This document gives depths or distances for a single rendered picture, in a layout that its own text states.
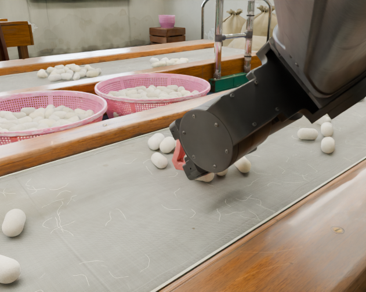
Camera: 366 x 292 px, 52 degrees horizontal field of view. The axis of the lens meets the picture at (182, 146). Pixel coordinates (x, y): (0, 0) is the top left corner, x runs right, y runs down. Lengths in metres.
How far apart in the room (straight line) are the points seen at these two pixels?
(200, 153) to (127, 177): 0.20
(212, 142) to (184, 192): 0.17
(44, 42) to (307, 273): 5.74
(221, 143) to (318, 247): 0.13
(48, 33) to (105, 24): 0.98
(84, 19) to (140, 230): 5.88
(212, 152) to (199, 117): 0.03
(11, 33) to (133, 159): 2.77
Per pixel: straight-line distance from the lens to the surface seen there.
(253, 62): 1.37
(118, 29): 6.55
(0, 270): 0.35
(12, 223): 0.41
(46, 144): 0.57
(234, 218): 0.42
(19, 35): 3.29
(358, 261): 0.35
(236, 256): 0.32
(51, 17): 5.97
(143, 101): 0.75
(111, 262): 0.36
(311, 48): 0.17
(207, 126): 0.30
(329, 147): 0.60
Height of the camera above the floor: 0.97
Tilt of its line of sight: 22 degrees down
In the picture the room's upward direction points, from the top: straight up
